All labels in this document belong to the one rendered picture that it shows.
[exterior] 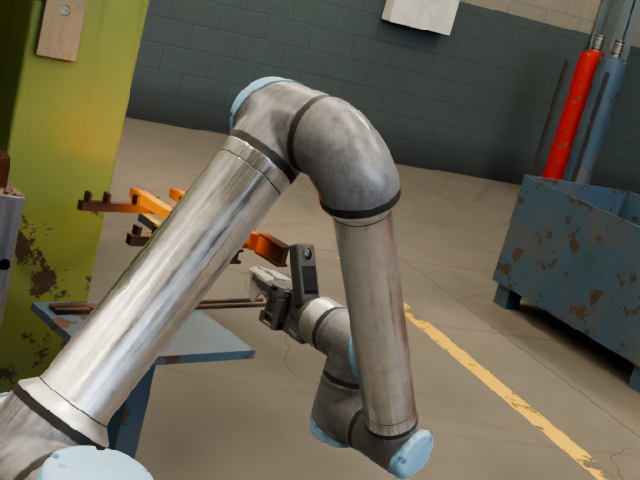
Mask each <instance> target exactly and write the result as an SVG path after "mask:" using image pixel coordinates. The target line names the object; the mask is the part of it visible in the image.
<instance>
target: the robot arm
mask: <svg viewBox="0 0 640 480"><path fill-rule="evenodd" d="M230 112H231V113H232V117H230V134H229V135H228V136H227V137H226V139H225V143H224V144H223V146H222V147H221V148H220V149H219V151H218V152H216V154H215V155H214V156H213V157H212V159H211V160H210V162H209V163H208V164H207V165H206V167H205V168H204V169H203V170H202V172H201V173H200V174H199V176H198V177H197V178H196V179H195V181H194V182H193V183H192V184H191V186H190V187H189V189H188V190H187V191H186V192H185V194H184V195H183V196H182V198H181V199H180V200H179V201H178V203H177V204H176V205H175V206H174V208H173V209H172V210H171V212H170V213H169V214H168V216H167V217H166V218H165V219H164V221H163V222H162V223H161V225H160V226H159V227H158V228H157V230H156V231H155V232H154V233H153V235H152V236H151V237H150V239H149V240H148V241H147V243H146V244H145V245H144V247H143V248H142V249H140V251H139V252H138V253H137V254H136V256H135V257H134V258H133V260H132V261H131V262H130V264H129V265H128V266H127V267H126V269H125V270H124V271H123V273H122V274H121V275H120V276H119V278H118V279H117V280H116V281H115V283H114V284H113V285H112V287H111V288H110V289H109V291H108V292H107V293H106V295H105V296H104V297H103V298H102V300H101V301H100V302H99V303H98V305H97V306H96V307H95V309H94V310H93V311H92V312H91V314H90V315H89V316H88V318H87V319H86V320H85V322H84V323H83V324H82V325H81V327H80V328H79V329H78V330H77V332H76V333H75V334H74V335H73V336H72V338H71V339H70V340H69V342H68V343H67V345H66V346H65V347H64V348H63V349H62V350H61V351H60V353H59V354H58V355H57V357H56V358H55V359H54V360H53V362H52V363H51V364H50V366H49V367H48V368H47V370H46V371H45V372H44V373H43V375H41V376H39V377H34V378H29V379H23V380H20V381H19V382H18V383H17V385H16V386H15V387H14V388H13V390H12V391H11V392H10V393H8V392H5V393H1V394H0V480H153V478H152V476H151V475H150V474H149V473H148V472H147V470H146V469H145V468H144V467H143V466H142V465H141V464H140V463H138V462H137V461H135V460H134V459H132V458H131V457H129V456H127V455H126V454H124V453H121V452H119V451H116V450H111V449H107V446H108V445H109V440H108V433H107V425H108V422H109V420H111V418H112V416H113V415H114V414H115V413H116V412H117V410H118V409H119V408H120V406H121V405H122V404H123V403H124V401H125V400H126V399H127V397H128V396H129V395H130V393H131V392H132V390H133V389H134V388H135V386H136V385H137V384H138V383H139V381H140V380H141V379H142V377H143V376H144V375H145V373H146V372H147V371H148V369H149V368H150V366H151V365H152V364H153V363H154V361H155V360H156V359H157V357H158V356H159V355H160V353H161V352H162V351H163V349H164V348H165V347H166V345H167V344H168V343H169V341H170V340H171V339H172V337H173V336H174V335H175V333H176V332H178V330H179V329H180V328H181V326H182V325H183V324H184V322H185V321H186V320H187V319H188V317H189V316H190V314H191V313H192V312H193V310H194V309H195V308H196V306H197V305H198V304H199V302H200V301H201V300H202V299H203V297H204V296H205V295H206V293H207V292H208V291H209V289H210V288H211V286H212V285H213V284H214V282H215V281H216V280H217V278H218V277H219V276H220V275H221V273H222V272H223V271H224V269H225V268H226V267H227V265H228V264H229V263H230V261H231V260H232V258H233V257H234V256H235V255H236V253H237V252H238V251H239V250H240V249H241V248H242V246H243V245H244V244H245V242H246V241H247V240H248V238H249V237H250V236H251V234H252V233H253V232H254V230H255V229H256V228H257V226H258V225H259V224H260V222H261V221H262V220H263V218H264V217H265V216H266V215H267V213H268V212H269V211H270V209H271V208H272V206H273V205H274V204H275V202H276V201H277V200H278V198H279V197H280V196H281V194H282V193H283V192H284V191H285V190H286V189H288V188H289V187H290V185H291V184H292V183H293V182H294V180H295V179H296V178H297V176H298V175H299V174H300V172H302V173H304V174H306V175H307V176H308V177H309V179H310V180H311V182H312V183H313V185H314V186H315V187H316V190H317V193H318V196H319V201H320V206H321V209H322V210H323V212H324V213H326V214H327V215H328V216H330V217H332V218H333V224H334V229H335V235H336V242H337V248H338V253H339V260H340V266H341V271H342V278H343V284H344V290H345V296H346V302H347V309H346V308H345V307H343V306H342V305H340V304H338V303H337V302H335V301H334V300H332V299H330V298H328V297H321V298H320V295H319V287H318V277H317V268H316V259H315V249H314V245H313V244H312V243H296V244H291V245H290V246H289V250H290V268H291V277H290V276H288V275H286V274H284V273H281V272H278V271H275V270H270V269H267V268H263V267H260V266H259V267H256V266H255V267H250V268H249V276H250V300H251V301H253V302H255V301H256V300H257V298H258V297H259V295H263V296H264V297H265V299H266V300H267V301H266V305H265V308H264V309H261V311H260V315H259V319H258V320H259V321H261V322H262V323H263V324H265V325H266V326H268V327H269V328H271V329H272V330H274V331H278V330H281V331H283V332H284V333H285V334H287V335H288V336H290V337H291V338H293V339H294V340H296V341H297V342H299V343H300V344H306V343H308V344H310V345H311V346H313V347H314V348H316V349H317V350H319V351H320V352H322V353H323V354H325V355H326V356H327V358H326V362H325V365H324V368H323V371H322V375H321V379H320V383H319V386H318V390H317V393H316V396H315V400H314V404H313V405H312V407H311V411H310V429H311V431H312V433H313V434H314V435H315V436H316V437H317V438H318V439H320V440H321V441H323V442H326V443H328V444H329V445H331V446H334V447H338V448H348V447H352V448H354V449H356V450H358V451H359V452H361V453H362V454H364V455H365V456H367V457H368V458H369V459H370V460H372V461H373V462H374V463H376V464H377V465H379V466H380V467H382V468H383V469H385V470H386V471H387V473H391V474H393V475H394V476H396V477H398V478H401V479H406V478H409V477H412V476H413V475H414V474H415V473H417V472H418V471H419V470H420V469H422V468H423V467H424V465H425V464H426V463H427V461H428V459H429V458H430V454H431V452H432V448H433V438H432V436H431V434H430V433H429V432H428V431H427V430H423V429H421V428H420V426H419V418H418V411H417V408H416V407H415V400H414V391H413V384H412V375H411V367H410V352H409V344H408V336H407V328H406V319H405V312H404V304H403V295H402V288H401V279H400V271H399V263H398V255H397V248H396V239H395V231H394V223H393V215H392V209H393V208H394V207H395V206H396V205H397V204H398V203H399V201H400V198H401V188H400V180H399V175H398V171H397V168H396V166H395V164H394V161H393V159H392V156H391V154H390V151H389V149H388V147H387V145H386V144H385V142H384V141H383V139H382V137H381V136H380V134H379V133H378V131H377V130H376V129H375V127H374V126H373V125H372V124H371V122H370V121H369V120H368V119H367V118H366V117H365V116H364V115H363V114H362V113H361V112H360V111H359V110H358V109H357V108H355V107H354V106H353V105H351V104H350V103H348V102H346V101H344V100H342V99H340V98H337V97H332V96H330V95H327V94H325V93H323V92H320V91H318V90H313V89H311V88H308V87H306V86H304V85H303V84H301V83H299V82H297V81H294V80H290V79H283V78H280V77H265V78H262V79H259V80H256V81H254V82H252V83H251V84H249V85H248V86H247V87H246V88H244V89H243V90H242V91H241V93H240V94H239V95H238V96H237V98H236V100H235V101H234V103H233V105H232V108H231V111H230ZM264 319H265V320H266V321H268V322H269V323H271V325H269V324H268V323H267V322H265V321H264Z"/></svg>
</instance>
